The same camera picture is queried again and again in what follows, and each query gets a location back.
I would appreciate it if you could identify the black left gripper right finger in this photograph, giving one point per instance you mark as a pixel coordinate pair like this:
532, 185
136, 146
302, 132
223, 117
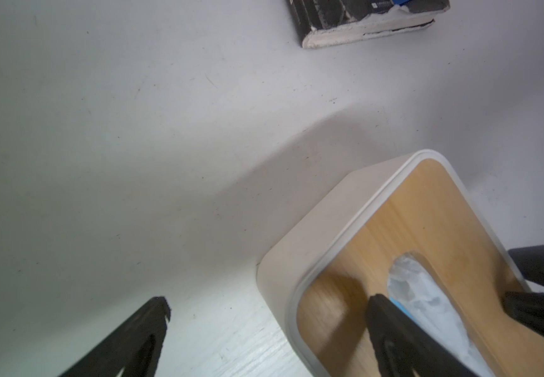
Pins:
402, 348

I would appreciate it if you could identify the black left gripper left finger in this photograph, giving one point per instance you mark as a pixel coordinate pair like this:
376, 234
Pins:
132, 349

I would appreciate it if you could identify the blue tissue paper pack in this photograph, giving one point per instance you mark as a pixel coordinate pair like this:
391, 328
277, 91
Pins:
413, 290

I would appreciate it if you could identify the white tissue box lid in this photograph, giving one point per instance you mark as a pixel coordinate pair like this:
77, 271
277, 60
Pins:
425, 212

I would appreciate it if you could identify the white blue pencil box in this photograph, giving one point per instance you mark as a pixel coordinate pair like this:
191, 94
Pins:
400, 2

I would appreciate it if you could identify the white tissue box base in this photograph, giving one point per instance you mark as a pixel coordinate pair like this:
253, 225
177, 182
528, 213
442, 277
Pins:
286, 269

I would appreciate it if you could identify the black paperback book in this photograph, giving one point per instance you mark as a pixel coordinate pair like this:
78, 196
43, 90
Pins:
323, 24

